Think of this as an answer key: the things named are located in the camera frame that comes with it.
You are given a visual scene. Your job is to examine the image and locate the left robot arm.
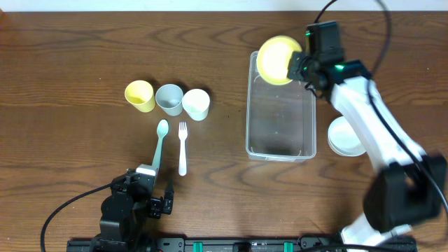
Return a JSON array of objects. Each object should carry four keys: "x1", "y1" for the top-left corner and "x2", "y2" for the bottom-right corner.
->
[{"x1": 89, "y1": 169, "x2": 174, "y2": 251}]

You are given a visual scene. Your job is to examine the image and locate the clear plastic container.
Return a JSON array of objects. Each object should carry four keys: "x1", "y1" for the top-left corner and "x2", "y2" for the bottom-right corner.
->
[{"x1": 246, "y1": 51, "x2": 316, "y2": 162}]

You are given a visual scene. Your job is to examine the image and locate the yellow plastic bowl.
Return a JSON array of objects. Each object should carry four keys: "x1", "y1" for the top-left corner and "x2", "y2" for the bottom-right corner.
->
[{"x1": 256, "y1": 36, "x2": 302, "y2": 85}]

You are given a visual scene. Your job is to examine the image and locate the white plastic bowl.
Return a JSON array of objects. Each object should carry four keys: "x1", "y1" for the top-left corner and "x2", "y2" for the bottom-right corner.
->
[{"x1": 328, "y1": 116, "x2": 366, "y2": 157}]

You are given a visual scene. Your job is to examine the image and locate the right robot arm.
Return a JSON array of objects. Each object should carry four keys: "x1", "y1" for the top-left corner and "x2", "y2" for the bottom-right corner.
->
[{"x1": 288, "y1": 22, "x2": 447, "y2": 249}]

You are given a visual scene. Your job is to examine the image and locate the yellow plastic cup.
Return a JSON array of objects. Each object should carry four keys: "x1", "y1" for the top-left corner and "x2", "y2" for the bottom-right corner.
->
[{"x1": 125, "y1": 80, "x2": 155, "y2": 113}]

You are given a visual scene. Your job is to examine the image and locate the grey plastic cup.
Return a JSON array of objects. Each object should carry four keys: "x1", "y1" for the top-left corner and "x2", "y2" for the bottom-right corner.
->
[{"x1": 155, "y1": 84, "x2": 183, "y2": 116}]

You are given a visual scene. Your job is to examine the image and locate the white plastic fork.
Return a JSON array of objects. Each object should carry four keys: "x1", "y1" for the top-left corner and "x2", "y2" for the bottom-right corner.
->
[{"x1": 178, "y1": 122, "x2": 188, "y2": 176}]

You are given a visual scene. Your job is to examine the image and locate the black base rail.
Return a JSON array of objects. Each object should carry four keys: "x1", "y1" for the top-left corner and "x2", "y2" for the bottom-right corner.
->
[{"x1": 66, "y1": 237, "x2": 417, "y2": 252}]

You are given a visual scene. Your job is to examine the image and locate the mint green plastic spoon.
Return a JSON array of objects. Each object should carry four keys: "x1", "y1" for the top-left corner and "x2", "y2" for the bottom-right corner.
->
[{"x1": 152, "y1": 119, "x2": 169, "y2": 169}]

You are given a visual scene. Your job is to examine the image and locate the white plastic cup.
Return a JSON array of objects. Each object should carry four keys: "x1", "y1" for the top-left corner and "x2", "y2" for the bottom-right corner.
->
[{"x1": 182, "y1": 89, "x2": 211, "y2": 121}]

